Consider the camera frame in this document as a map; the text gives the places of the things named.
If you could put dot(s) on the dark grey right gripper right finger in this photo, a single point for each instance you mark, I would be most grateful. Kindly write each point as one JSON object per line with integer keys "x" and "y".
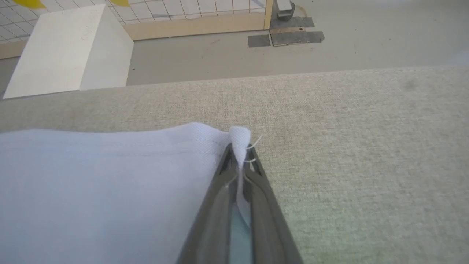
{"x": 269, "y": 227}

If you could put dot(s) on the small grey floor tape patch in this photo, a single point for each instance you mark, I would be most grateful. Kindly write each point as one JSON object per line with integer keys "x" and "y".
{"x": 259, "y": 40}

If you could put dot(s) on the white box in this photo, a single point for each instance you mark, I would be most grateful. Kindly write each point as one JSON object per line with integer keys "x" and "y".
{"x": 62, "y": 51}

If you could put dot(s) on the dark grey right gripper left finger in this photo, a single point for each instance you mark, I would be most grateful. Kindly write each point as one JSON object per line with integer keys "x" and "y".
{"x": 210, "y": 223}

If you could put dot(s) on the lemon print partition panel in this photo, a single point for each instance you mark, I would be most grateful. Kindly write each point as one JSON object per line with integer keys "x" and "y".
{"x": 183, "y": 14}

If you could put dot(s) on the metal panel stand foot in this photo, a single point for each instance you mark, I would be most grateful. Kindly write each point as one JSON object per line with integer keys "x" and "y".
{"x": 285, "y": 9}

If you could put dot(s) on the grey fabric sofa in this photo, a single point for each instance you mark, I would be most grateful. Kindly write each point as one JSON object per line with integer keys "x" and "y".
{"x": 366, "y": 146}

